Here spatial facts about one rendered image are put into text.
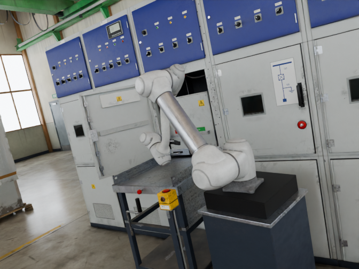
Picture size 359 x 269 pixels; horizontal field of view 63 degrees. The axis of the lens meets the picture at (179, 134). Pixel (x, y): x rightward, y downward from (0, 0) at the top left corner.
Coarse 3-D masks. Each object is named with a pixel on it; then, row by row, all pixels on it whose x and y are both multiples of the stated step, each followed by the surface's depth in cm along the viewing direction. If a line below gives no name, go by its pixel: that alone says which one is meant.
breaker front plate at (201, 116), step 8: (192, 96) 247; (200, 96) 243; (184, 104) 254; (192, 104) 249; (208, 104) 240; (192, 112) 251; (200, 112) 246; (208, 112) 242; (192, 120) 253; (200, 120) 248; (208, 120) 244; (208, 128) 246; (208, 136) 248; (184, 144) 264; (208, 144) 249; (216, 144) 245
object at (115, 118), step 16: (80, 96) 240; (96, 96) 248; (112, 96) 252; (128, 96) 258; (96, 112) 249; (112, 112) 255; (128, 112) 262; (144, 112) 269; (96, 128) 249; (112, 128) 256; (128, 128) 260; (144, 128) 269; (96, 144) 248; (112, 144) 256; (128, 144) 263; (96, 160) 247; (112, 160) 256; (128, 160) 263; (144, 160) 270
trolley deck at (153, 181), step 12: (156, 168) 245; (168, 168) 237; (180, 168) 229; (132, 180) 222; (144, 180) 215; (156, 180) 209; (168, 180) 203; (192, 180) 199; (120, 192) 217; (132, 192) 209; (144, 192) 202; (156, 192) 196; (180, 192) 187
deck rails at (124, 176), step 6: (144, 162) 247; (150, 162) 253; (156, 162) 259; (132, 168) 235; (138, 168) 241; (144, 168) 246; (150, 168) 248; (186, 168) 200; (192, 168) 206; (120, 174) 224; (126, 174) 229; (132, 174) 235; (138, 174) 236; (180, 174) 194; (186, 174) 200; (114, 180) 219; (120, 180) 224; (126, 180) 224; (174, 180) 188; (180, 180) 193; (174, 186) 187
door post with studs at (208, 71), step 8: (200, 8) 220; (200, 16) 222; (200, 24) 223; (208, 56) 226; (208, 64) 227; (208, 72) 229; (208, 80) 231; (208, 88) 233; (216, 96) 230; (216, 104) 232; (216, 112) 233; (216, 120) 235; (216, 128) 237
